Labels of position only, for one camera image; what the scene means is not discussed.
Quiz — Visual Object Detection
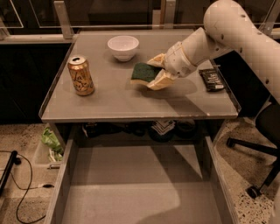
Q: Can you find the black bar stand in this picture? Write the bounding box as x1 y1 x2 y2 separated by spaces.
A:
0 150 18 196

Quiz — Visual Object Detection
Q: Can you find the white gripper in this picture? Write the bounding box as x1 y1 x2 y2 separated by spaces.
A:
147 41 197 90

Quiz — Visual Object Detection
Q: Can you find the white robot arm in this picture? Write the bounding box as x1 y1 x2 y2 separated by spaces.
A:
148 0 280 197

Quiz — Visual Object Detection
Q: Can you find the clear plastic bin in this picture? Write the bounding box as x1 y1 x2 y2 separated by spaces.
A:
33 134 62 169

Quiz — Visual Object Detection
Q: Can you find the black cable on floor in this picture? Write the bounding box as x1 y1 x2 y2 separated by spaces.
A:
0 150 55 224

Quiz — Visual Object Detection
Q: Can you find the green plastic bag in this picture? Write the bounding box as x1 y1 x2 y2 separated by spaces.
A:
41 127 64 162

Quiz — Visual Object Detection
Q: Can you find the white ceramic bowl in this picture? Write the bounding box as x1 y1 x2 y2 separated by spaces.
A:
108 35 139 62

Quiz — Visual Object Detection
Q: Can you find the metal railing frame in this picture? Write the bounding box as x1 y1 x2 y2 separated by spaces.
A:
0 0 280 45

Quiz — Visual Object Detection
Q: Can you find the grey cabinet counter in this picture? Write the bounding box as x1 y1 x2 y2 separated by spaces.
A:
39 29 239 123

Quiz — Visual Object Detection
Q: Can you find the black office chair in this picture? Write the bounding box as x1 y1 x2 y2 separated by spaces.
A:
226 95 280 200

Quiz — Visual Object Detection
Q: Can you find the gold soda can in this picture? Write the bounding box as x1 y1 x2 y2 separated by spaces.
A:
67 55 95 96

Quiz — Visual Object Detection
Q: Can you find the black snack packet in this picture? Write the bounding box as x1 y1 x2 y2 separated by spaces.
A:
199 69 224 92

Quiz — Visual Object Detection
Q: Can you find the grey open top drawer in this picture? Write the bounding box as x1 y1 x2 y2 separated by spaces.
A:
44 125 238 224

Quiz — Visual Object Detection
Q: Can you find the green yellow sponge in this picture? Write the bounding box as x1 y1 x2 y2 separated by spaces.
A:
130 63 162 86

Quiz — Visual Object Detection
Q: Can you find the black white patterned item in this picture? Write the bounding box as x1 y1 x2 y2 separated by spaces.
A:
151 120 175 136

